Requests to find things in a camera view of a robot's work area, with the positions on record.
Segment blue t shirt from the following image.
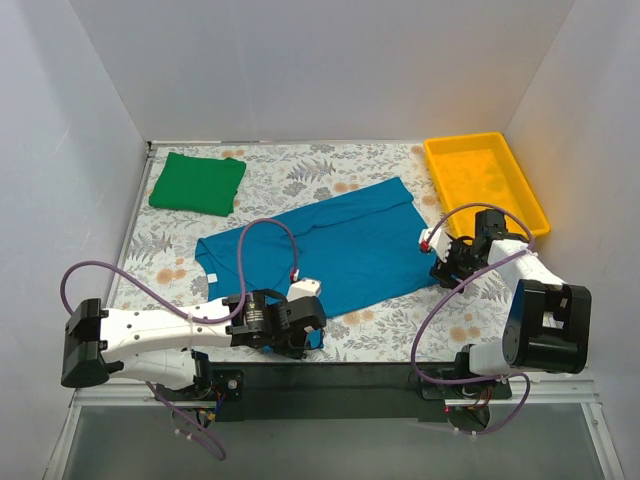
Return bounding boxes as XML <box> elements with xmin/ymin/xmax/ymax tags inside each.
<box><xmin>195</xmin><ymin>177</ymin><xmax>436</xmax><ymax>317</ymax></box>

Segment yellow plastic tray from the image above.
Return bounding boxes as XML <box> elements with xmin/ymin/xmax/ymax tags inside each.
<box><xmin>424</xmin><ymin>132</ymin><xmax>551</xmax><ymax>238</ymax></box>

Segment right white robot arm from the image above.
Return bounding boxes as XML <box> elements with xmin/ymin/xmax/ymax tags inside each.
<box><xmin>419</xmin><ymin>202</ymin><xmax>592</xmax><ymax>398</ymax></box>

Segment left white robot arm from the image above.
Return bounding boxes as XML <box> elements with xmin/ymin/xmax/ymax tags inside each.
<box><xmin>61</xmin><ymin>279</ymin><xmax>326</xmax><ymax>400</ymax></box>

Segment floral table mat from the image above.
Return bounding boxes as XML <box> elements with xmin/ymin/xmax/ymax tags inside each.
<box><xmin>109</xmin><ymin>143</ymin><xmax>511</xmax><ymax>362</ymax></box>

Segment folded green t shirt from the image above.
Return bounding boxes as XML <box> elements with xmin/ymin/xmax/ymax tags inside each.
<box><xmin>149</xmin><ymin>152</ymin><xmax>246</xmax><ymax>217</ymax></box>

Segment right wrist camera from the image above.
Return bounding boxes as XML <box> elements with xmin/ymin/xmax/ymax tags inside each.
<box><xmin>418</xmin><ymin>228</ymin><xmax>454</xmax><ymax>262</ymax></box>

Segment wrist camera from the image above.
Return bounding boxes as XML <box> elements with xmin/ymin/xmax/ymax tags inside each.
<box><xmin>418</xmin><ymin>228</ymin><xmax>454</xmax><ymax>262</ymax></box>
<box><xmin>286</xmin><ymin>278</ymin><xmax>322</xmax><ymax>302</ymax></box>

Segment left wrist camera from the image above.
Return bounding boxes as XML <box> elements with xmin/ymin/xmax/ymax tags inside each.
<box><xmin>286</xmin><ymin>278</ymin><xmax>322</xmax><ymax>302</ymax></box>

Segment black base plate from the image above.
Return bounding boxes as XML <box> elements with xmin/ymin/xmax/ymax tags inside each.
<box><xmin>154</xmin><ymin>360</ymin><xmax>516</xmax><ymax>422</ymax></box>

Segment aluminium frame rail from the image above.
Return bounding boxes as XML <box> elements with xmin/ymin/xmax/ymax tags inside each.
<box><xmin>45</xmin><ymin>374</ymin><xmax>623</xmax><ymax>479</ymax></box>

